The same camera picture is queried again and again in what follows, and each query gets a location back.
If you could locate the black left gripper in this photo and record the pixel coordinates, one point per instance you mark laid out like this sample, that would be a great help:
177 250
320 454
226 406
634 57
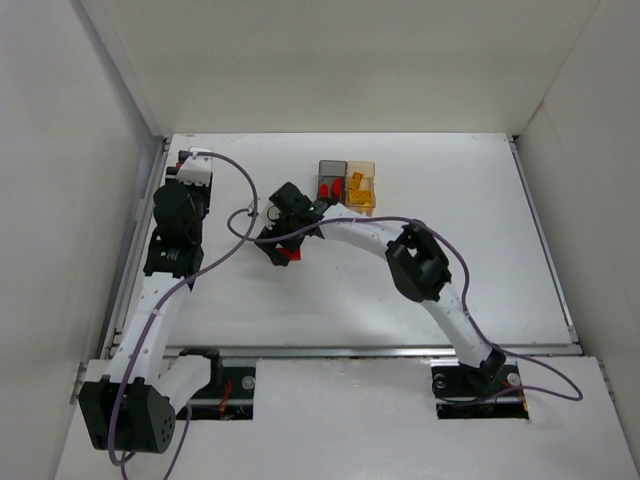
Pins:
171 257

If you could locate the clear tan plastic container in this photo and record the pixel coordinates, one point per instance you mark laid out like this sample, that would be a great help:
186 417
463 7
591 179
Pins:
360 187

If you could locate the smoky grey plastic container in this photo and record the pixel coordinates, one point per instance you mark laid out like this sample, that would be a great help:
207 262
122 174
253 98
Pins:
328 170

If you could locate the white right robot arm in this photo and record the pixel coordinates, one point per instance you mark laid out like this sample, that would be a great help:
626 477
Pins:
418 266

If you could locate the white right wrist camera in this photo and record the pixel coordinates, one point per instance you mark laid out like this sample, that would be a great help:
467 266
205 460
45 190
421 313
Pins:
262 212

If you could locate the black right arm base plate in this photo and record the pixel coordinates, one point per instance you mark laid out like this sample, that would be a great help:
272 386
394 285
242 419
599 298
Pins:
461 396

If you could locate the aluminium frame rail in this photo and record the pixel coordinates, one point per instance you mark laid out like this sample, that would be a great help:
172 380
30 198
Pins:
553 350

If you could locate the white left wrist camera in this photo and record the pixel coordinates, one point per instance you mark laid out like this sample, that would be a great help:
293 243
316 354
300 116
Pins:
193 167

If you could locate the red curved lego brick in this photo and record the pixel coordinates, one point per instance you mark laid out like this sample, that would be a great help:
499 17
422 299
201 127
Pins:
337 188

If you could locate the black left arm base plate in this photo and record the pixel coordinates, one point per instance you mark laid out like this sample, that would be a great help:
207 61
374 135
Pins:
214 391

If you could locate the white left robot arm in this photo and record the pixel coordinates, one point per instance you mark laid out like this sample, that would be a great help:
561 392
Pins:
133 406

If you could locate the red lego brick from stack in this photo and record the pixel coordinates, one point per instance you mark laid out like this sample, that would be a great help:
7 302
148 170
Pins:
294 255

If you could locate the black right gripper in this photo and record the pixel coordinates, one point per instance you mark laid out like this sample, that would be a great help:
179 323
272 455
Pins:
279 245

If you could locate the yellow lego brick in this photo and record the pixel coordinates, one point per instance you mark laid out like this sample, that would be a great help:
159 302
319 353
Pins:
356 180
360 198

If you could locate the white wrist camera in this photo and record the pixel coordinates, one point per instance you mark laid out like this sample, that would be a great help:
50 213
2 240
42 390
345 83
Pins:
193 167
262 212

